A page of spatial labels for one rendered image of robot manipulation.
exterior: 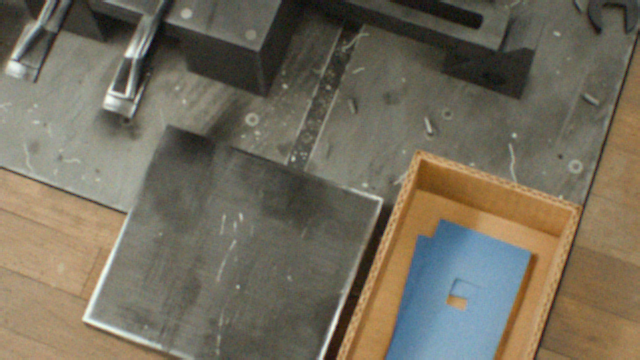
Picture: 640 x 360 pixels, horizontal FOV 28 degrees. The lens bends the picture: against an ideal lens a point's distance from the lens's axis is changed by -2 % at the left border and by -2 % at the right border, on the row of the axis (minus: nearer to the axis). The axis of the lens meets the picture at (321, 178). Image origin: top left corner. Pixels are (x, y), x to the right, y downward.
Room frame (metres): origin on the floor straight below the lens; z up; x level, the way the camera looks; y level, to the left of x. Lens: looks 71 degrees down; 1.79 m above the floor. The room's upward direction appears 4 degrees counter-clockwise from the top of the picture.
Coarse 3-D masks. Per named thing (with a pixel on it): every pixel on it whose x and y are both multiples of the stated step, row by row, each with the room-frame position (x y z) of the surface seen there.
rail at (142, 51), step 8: (168, 0) 0.43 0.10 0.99; (160, 8) 0.42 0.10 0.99; (160, 16) 0.41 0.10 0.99; (152, 24) 0.41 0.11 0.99; (160, 24) 0.41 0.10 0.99; (152, 32) 0.40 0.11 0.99; (160, 32) 0.41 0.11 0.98; (144, 40) 0.40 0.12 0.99; (152, 40) 0.40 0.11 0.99; (160, 40) 0.40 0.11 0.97; (144, 48) 0.39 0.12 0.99; (152, 48) 0.39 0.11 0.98; (136, 56) 0.38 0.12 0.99; (144, 56) 0.38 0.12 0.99; (152, 56) 0.39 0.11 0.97
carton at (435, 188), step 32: (416, 160) 0.30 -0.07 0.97; (448, 160) 0.30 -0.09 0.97; (416, 192) 0.30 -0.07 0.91; (448, 192) 0.29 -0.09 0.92; (480, 192) 0.28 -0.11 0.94; (512, 192) 0.27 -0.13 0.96; (416, 224) 0.27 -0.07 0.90; (480, 224) 0.27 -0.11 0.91; (512, 224) 0.27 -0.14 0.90; (544, 224) 0.26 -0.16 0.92; (576, 224) 0.24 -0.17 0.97; (384, 256) 0.23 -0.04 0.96; (544, 256) 0.24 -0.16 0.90; (384, 288) 0.23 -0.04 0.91; (544, 288) 0.21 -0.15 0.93; (352, 320) 0.19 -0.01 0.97; (384, 320) 0.20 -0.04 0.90; (512, 320) 0.20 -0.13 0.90; (544, 320) 0.18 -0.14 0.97; (352, 352) 0.18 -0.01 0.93; (384, 352) 0.18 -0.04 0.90; (512, 352) 0.17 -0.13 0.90
